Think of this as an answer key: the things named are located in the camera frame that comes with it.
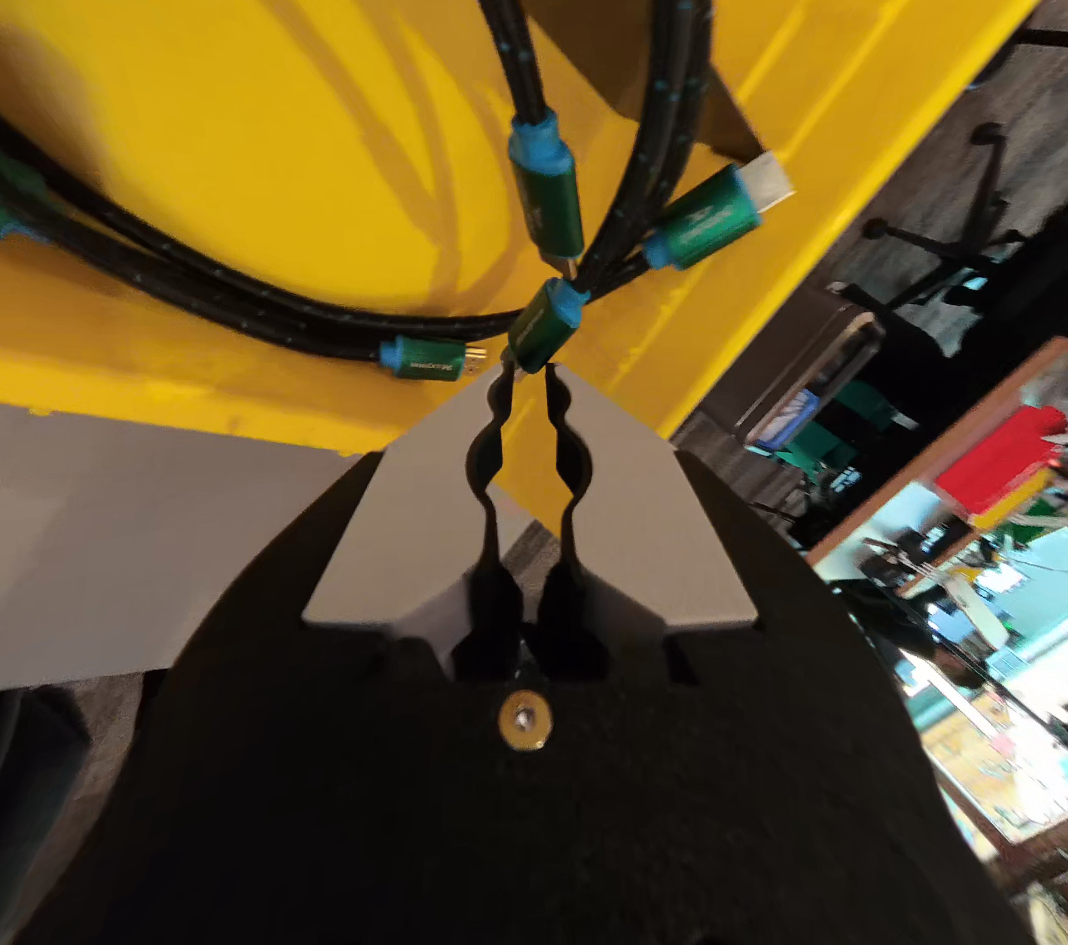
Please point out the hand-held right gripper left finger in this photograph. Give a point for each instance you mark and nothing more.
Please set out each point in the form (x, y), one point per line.
(400, 536)

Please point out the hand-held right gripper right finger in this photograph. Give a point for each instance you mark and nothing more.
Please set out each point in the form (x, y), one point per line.
(659, 536)

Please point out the yellow plastic bin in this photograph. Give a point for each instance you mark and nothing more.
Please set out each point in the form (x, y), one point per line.
(1009, 507)
(250, 86)

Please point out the wooden desk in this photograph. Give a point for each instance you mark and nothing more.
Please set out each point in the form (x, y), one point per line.
(901, 511)

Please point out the red plastic bin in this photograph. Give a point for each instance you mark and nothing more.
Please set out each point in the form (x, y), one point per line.
(1001, 453)

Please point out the person's dark trousers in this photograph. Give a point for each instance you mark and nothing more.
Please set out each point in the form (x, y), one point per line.
(33, 795)

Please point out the black office chair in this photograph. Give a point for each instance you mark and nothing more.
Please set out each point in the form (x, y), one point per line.
(993, 194)

